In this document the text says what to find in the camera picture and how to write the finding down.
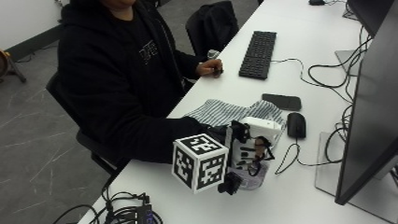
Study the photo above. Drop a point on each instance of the black device box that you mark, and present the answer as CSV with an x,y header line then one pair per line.
x,y
145,215

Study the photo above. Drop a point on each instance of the black phone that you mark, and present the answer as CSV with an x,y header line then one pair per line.
x,y
281,101

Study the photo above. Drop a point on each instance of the clear plastic cup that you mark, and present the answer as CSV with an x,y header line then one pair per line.
x,y
253,177

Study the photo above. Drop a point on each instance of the small black object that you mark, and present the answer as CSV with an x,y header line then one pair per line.
x,y
317,2

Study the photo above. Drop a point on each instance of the black keyboard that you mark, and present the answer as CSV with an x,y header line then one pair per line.
x,y
257,55

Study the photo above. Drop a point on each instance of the wooden stool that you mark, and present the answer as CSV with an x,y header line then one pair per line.
x,y
7,65

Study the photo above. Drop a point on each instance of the grey monitor stand base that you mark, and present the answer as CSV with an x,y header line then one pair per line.
x,y
329,161
348,60

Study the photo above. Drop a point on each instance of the black computer mouse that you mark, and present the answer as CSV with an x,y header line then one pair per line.
x,y
296,125

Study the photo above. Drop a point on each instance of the large black monitor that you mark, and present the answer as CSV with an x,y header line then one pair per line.
x,y
369,118

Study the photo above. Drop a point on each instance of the small silver object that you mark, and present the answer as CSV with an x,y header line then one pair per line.
x,y
213,54

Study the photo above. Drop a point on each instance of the striped cloth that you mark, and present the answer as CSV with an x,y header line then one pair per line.
x,y
225,112

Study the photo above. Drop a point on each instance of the person in black hoodie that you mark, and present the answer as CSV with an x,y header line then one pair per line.
x,y
120,77

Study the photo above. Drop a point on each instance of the black office chair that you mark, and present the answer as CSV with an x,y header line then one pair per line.
x,y
80,130

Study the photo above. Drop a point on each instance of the white cube of black markers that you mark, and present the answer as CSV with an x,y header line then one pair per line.
x,y
199,161

